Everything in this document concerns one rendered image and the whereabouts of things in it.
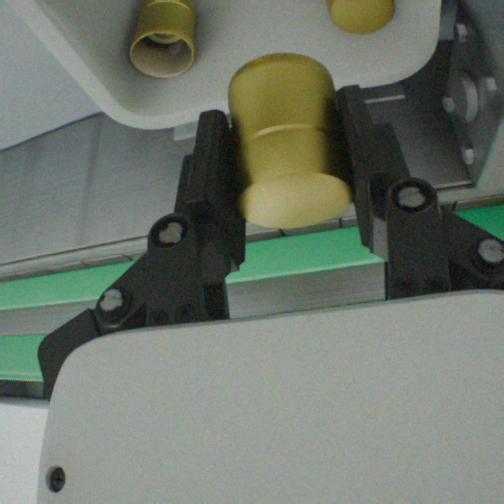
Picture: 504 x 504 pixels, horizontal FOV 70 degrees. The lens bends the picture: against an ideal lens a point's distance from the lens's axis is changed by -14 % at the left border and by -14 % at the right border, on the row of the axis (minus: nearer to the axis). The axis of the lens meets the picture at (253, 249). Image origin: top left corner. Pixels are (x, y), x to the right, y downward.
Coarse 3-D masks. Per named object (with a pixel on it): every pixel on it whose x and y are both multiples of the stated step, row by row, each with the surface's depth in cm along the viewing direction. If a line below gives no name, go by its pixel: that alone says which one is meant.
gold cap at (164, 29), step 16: (144, 0) 20; (160, 0) 20; (176, 0) 20; (144, 16) 19; (160, 16) 19; (176, 16) 19; (192, 16) 21; (144, 32) 19; (160, 32) 19; (176, 32) 19; (192, 32) 20; (144, 48) 21; (160, 48) 22; (192, 48) 20; (144, 64) 21; (160, 64) 22; (176, 64) 22
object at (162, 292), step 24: (168, 216) 10; (168, 240) 10; (192, 240) 9; (168, 264) 9; (192, 264) 9; (168, 288) 9; (192, 288) 9; (216, 288) 11; (168, 312) 8; (192, 312) 8; (216, 312) 11
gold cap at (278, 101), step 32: (256, 64) 11; (288, 64) 11; (320, 64) 12; (256, 96) 11; (288, 96) 11; (320, 96) 11; (256, 128) 11; (288, 128) 10; (320, 128) 11; (256, 160) 10; (288, 160) 10; (320, 160) 10; (256, 192) 11; (288, 192) 11; (320, 192) 11; (352, 192) 11; (288, 224) 13
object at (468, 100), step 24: (480, 0) 15; (456, 24) 16; (480, 24) 15; (456, 48) 18; (480, 48) 15; (456, 72) 19; (480, 72) 16; (456, 96) 19; (480, 96) 17; (456, 120) 22; (480, 120) 18; (480, 144) 19; (480, 168) 20
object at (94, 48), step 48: (48, 0) 14; (96, 0) 17; (192, 0) 21; (240, 0) 21; (288, 0) 21; (432, 0) 14; (48, 48) 15; (96, 48) 17; (240, 48) 21; (288, 48) 20; (336, 48) 19; (384, 48) 19; (432, 48) 17; (96, 96) 19; (144, 96) 21; (192, 96) 21
